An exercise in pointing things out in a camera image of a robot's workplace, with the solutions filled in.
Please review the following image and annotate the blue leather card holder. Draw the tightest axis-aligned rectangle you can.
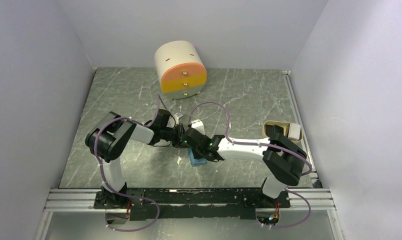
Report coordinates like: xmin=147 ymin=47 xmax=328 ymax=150
xmin=187 ymin=148 xmax=208 ymax=167

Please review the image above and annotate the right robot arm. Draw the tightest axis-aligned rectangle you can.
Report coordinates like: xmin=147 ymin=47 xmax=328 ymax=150
xmin=182 ymin=127 xmax=311 ymax=207

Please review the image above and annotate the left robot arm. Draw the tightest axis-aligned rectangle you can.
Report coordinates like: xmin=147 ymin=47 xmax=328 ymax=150
xmin=85 ymin=109 xmax=185 ymax=208

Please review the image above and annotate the beige card tray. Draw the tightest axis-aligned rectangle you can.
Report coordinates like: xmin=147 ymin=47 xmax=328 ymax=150
xmin=262 ymin=120 xmax=304 ymax=143

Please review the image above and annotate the stack of credit cards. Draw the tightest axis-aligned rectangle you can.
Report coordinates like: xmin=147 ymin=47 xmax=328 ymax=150
xmin=287 ymin=123 xmax=303 ymax=142

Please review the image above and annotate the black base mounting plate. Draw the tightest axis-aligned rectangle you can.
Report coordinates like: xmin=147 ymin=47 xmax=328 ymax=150
xmin=93 ymin=187 xmax=291 ymax=221

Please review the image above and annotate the round cream drawer cabinet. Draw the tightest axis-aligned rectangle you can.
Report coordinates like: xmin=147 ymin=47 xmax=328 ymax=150
xmin=154 ymin=40 xmax=207 ymax=100

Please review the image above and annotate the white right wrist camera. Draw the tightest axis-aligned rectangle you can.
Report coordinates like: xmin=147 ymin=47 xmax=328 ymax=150
xmin=188 ymin=119 xmax=206 ymax=135

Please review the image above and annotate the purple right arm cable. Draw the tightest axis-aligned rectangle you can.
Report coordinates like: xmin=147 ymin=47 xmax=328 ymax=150
xmin=187 ymin=101 xmax=313 ymax=230

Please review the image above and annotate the right side aluminium rail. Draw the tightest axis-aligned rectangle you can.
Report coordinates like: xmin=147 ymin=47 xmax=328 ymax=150
xmin=281 ymin=70 xmax=323 ymax=189

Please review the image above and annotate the aluminium frame rail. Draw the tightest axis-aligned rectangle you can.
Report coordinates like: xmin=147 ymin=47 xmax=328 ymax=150
xmin=35 ymin=187 xmax=344 ymax=240

